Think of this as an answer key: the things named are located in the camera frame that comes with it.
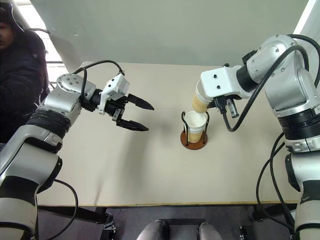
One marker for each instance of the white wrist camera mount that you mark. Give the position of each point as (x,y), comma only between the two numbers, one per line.
(220,80)
(117,85)

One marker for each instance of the grey rounded shape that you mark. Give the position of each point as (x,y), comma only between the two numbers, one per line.
(208,232)
(153,231)

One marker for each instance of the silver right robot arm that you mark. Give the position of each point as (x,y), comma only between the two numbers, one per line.
(287,82)

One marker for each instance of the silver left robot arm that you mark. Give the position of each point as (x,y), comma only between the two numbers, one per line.
(25,155)

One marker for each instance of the black table frame bar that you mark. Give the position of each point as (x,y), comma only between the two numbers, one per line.
(75,213)
(272,211)

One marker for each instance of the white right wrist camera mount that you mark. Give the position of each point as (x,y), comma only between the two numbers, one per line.
(220,80)

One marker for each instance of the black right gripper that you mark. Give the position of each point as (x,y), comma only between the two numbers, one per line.
(228,105)

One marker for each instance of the ribbed tan paper cup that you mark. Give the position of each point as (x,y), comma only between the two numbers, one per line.
(198,103)
(195,125)

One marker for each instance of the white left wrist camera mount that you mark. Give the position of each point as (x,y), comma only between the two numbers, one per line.
(117,85)

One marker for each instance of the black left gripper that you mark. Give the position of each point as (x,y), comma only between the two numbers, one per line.
(115,107)

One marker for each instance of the person in dark jacket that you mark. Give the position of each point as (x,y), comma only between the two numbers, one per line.
(17,75)

